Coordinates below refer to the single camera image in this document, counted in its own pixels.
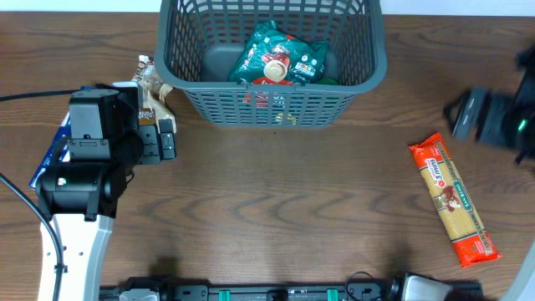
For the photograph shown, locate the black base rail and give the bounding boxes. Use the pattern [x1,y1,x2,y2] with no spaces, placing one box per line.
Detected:
[98,273,484,301]

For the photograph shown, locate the blue Kleenex tissue box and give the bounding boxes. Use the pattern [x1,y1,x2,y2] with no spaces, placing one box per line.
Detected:
[28,85,95,190]

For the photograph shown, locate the beige Pantree snack bag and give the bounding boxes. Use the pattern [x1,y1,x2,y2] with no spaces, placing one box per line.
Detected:
[132,54,177,134]

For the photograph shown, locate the grey plastic basket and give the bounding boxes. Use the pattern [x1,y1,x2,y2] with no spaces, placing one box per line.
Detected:
[155,0,387,128]

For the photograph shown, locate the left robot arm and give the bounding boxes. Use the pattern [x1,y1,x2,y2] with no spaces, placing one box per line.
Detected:
[35,81,176,300]

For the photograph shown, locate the left black cable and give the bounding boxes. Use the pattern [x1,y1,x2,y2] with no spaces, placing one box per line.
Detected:
[0,88,80,301]

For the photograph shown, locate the green lid jar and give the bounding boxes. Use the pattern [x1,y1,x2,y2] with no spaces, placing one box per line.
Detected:
[317,78,339,85]

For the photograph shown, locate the orange spaghetti packet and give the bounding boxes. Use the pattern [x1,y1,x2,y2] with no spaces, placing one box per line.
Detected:
[409,132,502,268]

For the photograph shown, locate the green Nescafe coffee bag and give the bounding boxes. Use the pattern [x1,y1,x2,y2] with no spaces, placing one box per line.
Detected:
[227,19,330,122]

